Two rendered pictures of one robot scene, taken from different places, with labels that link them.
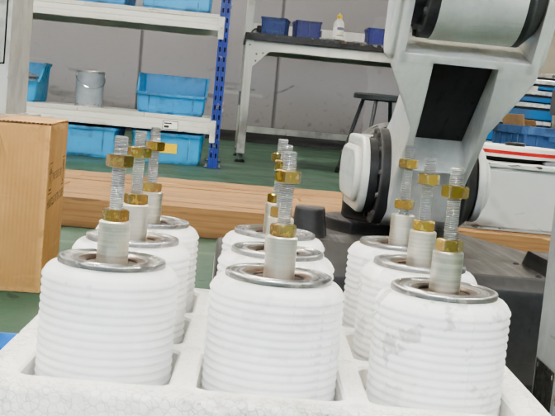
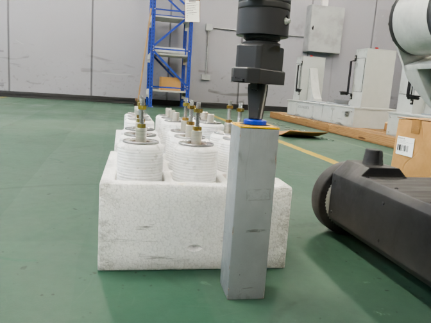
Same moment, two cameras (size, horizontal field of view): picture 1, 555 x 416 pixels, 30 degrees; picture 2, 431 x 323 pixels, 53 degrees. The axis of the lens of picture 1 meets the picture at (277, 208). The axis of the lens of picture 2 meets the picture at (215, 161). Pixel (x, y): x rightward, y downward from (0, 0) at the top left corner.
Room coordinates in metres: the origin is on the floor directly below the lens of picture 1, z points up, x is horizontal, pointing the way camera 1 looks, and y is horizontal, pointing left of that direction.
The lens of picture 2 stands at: (0.73, -1.03, 0.38)
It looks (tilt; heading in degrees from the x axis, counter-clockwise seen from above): 10 degrees down; 80
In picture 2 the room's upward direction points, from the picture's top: 4 degrees clockwise
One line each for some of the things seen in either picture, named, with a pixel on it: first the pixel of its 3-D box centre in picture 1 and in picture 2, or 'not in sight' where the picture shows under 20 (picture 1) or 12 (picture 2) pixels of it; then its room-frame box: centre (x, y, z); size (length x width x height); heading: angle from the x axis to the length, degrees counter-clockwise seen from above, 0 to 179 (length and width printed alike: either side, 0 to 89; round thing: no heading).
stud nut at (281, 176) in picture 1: (287, 176); not in sight; (0.72, -0.01, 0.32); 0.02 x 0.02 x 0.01; 19
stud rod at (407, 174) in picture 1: (406, 185); not in sight; (0.96, -0.12, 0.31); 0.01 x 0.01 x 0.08
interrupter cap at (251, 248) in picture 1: (277, 252); (190, 137); (0.84, 0.00, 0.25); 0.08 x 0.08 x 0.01
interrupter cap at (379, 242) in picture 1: (400, 245); not in sight; (0.96, -0.12, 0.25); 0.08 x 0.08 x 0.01
